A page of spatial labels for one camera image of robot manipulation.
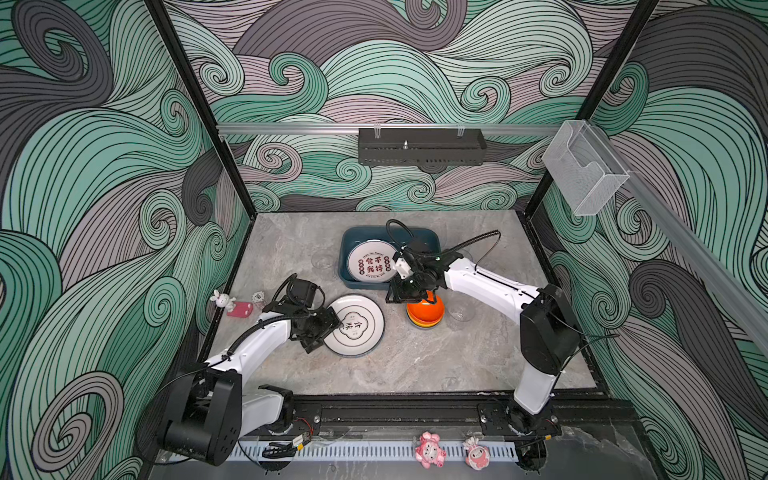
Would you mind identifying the white plate red characters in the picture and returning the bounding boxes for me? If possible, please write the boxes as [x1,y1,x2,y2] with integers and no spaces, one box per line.
[346,240,397,283]

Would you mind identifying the white plate teal line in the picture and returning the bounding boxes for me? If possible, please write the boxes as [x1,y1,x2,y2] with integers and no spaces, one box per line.
[324,294,385,358]

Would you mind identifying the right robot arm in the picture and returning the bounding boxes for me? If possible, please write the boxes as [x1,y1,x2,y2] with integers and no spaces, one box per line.
[386,241,581,435]

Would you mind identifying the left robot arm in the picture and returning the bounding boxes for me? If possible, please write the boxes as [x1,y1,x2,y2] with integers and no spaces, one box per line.
[155,274,341,466]

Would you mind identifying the teal plastic bin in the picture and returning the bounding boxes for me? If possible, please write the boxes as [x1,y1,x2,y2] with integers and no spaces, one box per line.
[338,225,441,290]

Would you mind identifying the clear glass left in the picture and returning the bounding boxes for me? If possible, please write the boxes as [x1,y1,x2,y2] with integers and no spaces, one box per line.
[311,251,338,279]

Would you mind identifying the orange top bowl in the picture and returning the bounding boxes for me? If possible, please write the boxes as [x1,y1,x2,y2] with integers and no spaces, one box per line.
[406,292,445,322]

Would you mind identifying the clear glass right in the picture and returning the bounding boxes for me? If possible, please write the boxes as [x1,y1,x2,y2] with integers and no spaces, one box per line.
[456,249,474,262]

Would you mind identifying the yellow middle bowl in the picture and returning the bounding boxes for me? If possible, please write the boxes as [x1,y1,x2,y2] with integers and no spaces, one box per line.
[410,319,442,326]

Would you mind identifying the clear glass near bowls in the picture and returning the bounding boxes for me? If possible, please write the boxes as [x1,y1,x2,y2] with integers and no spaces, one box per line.
[446,299,476,330]

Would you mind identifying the pink tag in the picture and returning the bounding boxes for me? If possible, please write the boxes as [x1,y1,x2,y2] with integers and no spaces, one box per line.
[227,301,254,319]

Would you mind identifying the white rabbit figurine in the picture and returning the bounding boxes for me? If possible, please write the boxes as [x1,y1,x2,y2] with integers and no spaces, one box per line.
[210,290,234,311]

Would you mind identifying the pink flower toy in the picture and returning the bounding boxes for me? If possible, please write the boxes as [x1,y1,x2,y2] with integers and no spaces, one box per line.
[415,432,446,469]

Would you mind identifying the pink white doll toy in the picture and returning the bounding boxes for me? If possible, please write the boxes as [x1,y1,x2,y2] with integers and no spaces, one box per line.
[463,437,491,471]

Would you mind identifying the aluminium rail back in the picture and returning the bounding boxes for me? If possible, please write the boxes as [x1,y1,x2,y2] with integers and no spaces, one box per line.
[216,122,560,137]

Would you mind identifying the aluminium rail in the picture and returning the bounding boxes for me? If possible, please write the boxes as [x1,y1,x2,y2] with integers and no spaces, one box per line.
[216,122,560,137]
[596,129,767,350]

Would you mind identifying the white slotted cable duct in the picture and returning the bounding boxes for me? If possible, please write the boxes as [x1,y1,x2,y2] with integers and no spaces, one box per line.
[228,440,518,464]

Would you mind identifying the clear acrylic wall holder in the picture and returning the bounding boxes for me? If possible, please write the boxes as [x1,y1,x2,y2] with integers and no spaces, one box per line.
[542,120,629,217]

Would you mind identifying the aluminium rail right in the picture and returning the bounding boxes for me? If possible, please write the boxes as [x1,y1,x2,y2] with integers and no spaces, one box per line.
[596,129,767,350]

